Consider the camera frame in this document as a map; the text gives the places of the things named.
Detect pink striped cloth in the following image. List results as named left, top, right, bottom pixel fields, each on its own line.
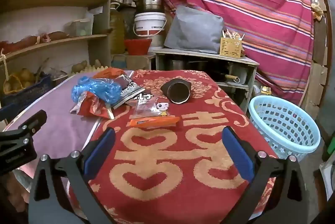
left=154, top=0, right=314, bottom=107

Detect clear cartoon packet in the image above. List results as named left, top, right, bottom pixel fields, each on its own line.
left=129, top=94, right=170, bottom=118

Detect red mesh produce bag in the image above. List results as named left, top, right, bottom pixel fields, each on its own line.
left=0, top=32, right=70, bottom=53

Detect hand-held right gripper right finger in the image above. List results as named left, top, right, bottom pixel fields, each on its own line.
left=222, top=127, right=309, bottom=224

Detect purple cloth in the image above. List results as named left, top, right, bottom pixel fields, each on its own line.
left=3, top=71, right=134, bottom=188

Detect bamboo chopstick holder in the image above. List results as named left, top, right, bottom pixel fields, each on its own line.
left=219, top=37, right=242, bottom=58

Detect grey fabric bag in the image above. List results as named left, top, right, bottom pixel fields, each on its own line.
left=164, top=5, right=225, bottom=54

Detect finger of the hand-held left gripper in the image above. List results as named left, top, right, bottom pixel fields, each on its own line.
left=0, top=109, right=48, bottom=152

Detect red plastic basin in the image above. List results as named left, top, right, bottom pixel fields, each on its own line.
left=124, top=39, right=152, bottom=55

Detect pile of potatoes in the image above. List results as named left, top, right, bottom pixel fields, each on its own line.
left=4, top=68, right=36, bottom=94

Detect orange red plastic bag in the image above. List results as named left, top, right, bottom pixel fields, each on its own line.
left=93, top=68, right=126, bottom=80

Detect brown cardboard box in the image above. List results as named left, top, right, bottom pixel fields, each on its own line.
left=111, top=54, right=156, bottom=71

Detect orange packet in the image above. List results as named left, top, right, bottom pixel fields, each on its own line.
left=129, top=116, right=181, bottom=129

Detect red snack wrapper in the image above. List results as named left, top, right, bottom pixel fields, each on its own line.
left=70, top=90, right=116, bottom=120

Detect red gold patterned towel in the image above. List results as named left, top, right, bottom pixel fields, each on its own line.
left=64, top=70, right=279, bottom=224

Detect cardboard wall sheets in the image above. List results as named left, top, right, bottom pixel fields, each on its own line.
left=305, top=0, right=329, bottom=109

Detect light blue plastic basket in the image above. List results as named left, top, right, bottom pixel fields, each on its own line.
left=248, top=95, right=321, bottom=162

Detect steel stock pot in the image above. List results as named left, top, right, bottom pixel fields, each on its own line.
left=135, top=0, right=165, bottom=14

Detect black paper cup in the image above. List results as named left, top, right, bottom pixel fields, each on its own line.
left=160, top=79, right=191, bottom=104

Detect blue plastic bag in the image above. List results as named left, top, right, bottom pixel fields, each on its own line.
left=72, top=76, right=122, bottom=104

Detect yellow cooking oil jug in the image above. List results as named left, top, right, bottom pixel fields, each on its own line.
left=109, top=3, right=125, bottom=55

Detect clear plastic container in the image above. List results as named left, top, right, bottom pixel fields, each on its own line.
left=64, top=18, right=93, bottom=37

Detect patterned foil snack bag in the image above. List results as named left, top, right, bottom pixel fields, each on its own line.
left=112, top=75, right=146, bottom=109

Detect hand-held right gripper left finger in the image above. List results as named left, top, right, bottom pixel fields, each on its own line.
left=28, top=127, right=117, bottom=224

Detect pan with wooden handle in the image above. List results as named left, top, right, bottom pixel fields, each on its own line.
left=209, top=71, right=240, bottom=83

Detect yellow foam egg tray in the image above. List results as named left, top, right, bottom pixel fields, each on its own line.
left=67, top=64, right=110, bottom=75

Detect blue plastic crate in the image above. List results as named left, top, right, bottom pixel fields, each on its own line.
left=0, top=75, right=53, bottom=109

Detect grey low cabinet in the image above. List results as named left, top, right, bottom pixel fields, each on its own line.
left=152, top=48, right=259, bottom=113

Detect bundle of chopsticks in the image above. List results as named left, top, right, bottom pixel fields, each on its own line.
left=222, top=29, right=246, bottom=40

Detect white plastic bucket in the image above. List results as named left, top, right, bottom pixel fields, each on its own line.
left=133, top=13, right=167, bottom=37

